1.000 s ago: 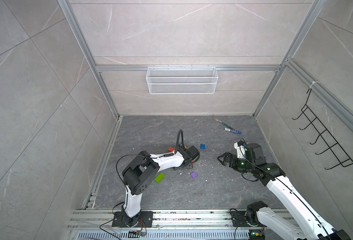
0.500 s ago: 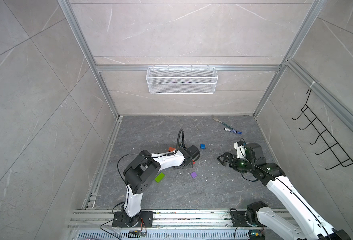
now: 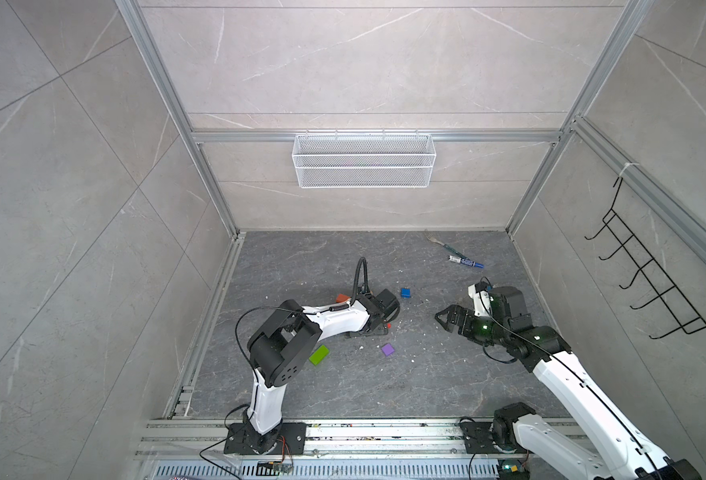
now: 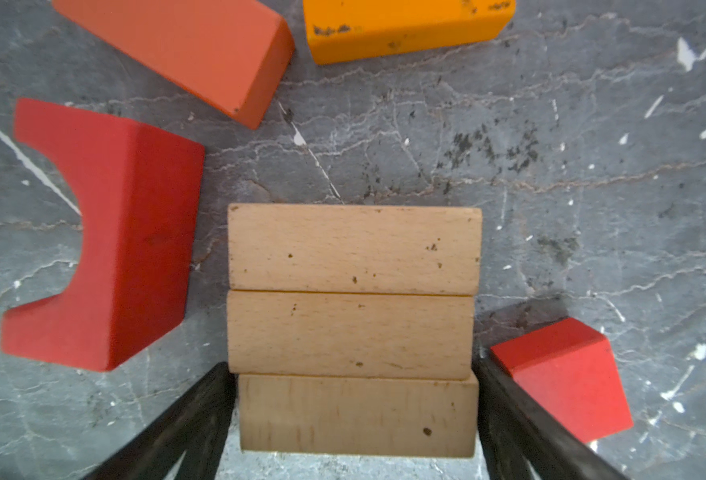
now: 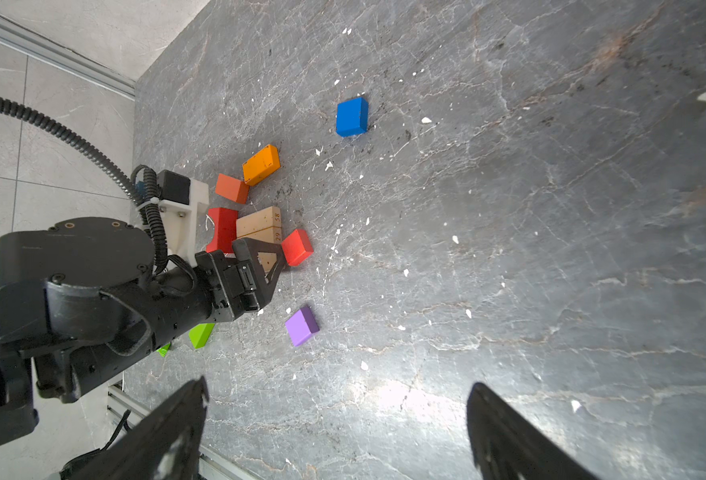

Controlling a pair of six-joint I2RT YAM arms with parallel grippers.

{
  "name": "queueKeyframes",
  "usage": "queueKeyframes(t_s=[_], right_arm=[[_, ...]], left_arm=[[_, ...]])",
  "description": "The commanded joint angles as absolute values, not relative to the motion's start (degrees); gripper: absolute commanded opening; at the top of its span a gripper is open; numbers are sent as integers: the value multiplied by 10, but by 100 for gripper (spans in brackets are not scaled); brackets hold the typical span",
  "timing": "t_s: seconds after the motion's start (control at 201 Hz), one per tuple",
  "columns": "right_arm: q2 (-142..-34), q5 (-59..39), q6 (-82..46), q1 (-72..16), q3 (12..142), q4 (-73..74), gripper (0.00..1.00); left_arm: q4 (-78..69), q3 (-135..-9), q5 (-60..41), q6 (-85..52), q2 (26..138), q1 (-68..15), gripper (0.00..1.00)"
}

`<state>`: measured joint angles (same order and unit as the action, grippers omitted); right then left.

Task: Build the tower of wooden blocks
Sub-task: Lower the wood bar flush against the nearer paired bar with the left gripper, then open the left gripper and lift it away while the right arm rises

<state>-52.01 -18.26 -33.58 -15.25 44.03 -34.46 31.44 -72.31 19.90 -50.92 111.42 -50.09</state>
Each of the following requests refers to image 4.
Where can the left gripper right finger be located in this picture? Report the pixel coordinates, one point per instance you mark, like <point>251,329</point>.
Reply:
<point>521,440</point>

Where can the small red cube block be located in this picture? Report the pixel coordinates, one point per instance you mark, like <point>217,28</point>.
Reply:
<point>569,369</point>

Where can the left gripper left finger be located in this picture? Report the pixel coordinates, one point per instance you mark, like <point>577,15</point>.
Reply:
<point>190,435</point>

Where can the natural wood block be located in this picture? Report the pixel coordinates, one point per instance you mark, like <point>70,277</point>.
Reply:
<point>355,249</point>
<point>358,416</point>
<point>350,335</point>

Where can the red arch wood block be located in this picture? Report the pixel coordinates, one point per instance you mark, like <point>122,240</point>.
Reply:
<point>137,188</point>

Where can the yellow-orange wood block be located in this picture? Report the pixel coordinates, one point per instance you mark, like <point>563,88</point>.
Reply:
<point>346,30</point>

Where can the orange-red wood block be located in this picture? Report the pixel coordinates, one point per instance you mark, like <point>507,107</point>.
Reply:
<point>230,54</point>

